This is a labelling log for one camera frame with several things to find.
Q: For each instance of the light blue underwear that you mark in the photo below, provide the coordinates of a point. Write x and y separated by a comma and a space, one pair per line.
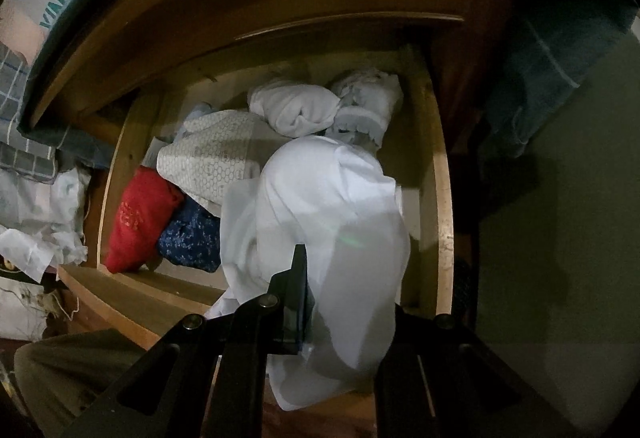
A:
197, 114

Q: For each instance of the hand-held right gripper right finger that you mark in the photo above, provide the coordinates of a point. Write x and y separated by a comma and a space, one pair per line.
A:
405, 373

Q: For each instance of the wooden drawer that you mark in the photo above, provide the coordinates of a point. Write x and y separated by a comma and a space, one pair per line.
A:
442, 218

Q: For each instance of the grey plaid pillow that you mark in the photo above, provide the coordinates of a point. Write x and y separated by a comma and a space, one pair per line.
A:
15, 83

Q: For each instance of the large white underwear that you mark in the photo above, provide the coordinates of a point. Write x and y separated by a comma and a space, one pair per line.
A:
325, 208

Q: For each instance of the white honeycomb-print underwear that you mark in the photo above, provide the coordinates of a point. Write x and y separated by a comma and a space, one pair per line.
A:
215, 153

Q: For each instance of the red underwear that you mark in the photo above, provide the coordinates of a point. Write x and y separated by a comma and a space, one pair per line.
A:
135, 218

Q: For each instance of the white lace-trimmed underwear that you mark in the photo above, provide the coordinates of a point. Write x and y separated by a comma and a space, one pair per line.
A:
370, 93

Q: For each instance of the dark blue floral underwear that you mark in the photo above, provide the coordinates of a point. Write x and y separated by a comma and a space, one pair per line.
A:
190, 238

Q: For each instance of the white crumpled cloth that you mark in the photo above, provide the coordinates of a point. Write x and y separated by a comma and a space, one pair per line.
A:
45, 213

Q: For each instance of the person's olive trouser leg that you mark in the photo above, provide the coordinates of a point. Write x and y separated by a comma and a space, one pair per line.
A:
65, 378

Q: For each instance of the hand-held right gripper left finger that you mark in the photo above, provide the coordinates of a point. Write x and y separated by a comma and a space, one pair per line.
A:
295, 303

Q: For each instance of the blue checked cloth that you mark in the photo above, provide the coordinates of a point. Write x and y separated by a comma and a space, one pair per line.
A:
540, 68

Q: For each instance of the rolled white underwear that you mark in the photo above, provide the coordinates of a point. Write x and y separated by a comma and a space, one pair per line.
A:
295, 106

